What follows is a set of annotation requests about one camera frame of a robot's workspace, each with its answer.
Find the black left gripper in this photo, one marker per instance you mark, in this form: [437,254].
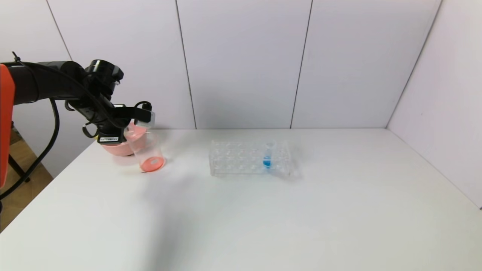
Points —
[109,138]

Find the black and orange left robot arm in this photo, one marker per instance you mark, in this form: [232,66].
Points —
[37,82]

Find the clear glass beaker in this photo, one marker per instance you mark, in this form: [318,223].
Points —
[150,163]

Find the clear acrylic test tube rack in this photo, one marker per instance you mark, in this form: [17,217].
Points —
[233,162]

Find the test tube with blue pigment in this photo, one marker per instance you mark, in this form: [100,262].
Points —
[267,163]

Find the pink plastic bowl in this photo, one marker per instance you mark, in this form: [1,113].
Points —
[115,150]

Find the black metal stand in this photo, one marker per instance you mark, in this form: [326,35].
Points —
[19,169]

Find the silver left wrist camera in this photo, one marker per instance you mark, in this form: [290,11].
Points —
[146,117]

